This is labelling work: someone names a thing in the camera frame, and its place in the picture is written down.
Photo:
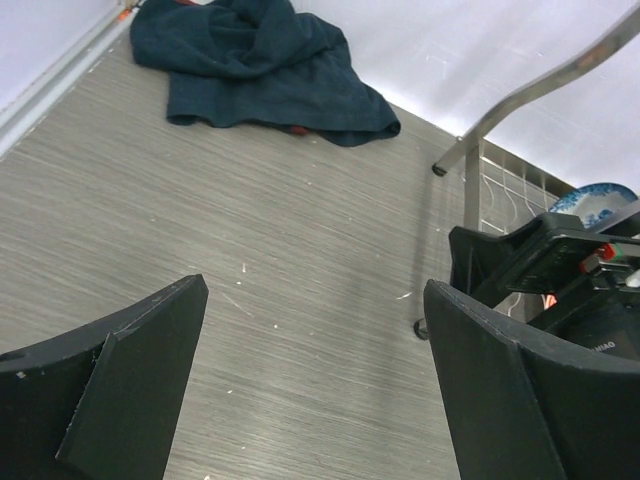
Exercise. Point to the stainless steel dish rack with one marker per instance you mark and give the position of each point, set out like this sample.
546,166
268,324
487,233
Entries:
547,104

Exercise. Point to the dark blue crumpled cloth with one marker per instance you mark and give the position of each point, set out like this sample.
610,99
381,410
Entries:
261,62

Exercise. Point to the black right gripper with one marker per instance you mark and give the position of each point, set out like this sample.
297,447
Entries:
593,277

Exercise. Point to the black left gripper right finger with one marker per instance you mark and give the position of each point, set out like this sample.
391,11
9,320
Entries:
523,404

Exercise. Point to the blue white floral bowl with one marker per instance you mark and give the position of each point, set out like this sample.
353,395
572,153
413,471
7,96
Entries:
594,202

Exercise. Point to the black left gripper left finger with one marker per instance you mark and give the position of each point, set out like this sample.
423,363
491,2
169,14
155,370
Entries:
102,401

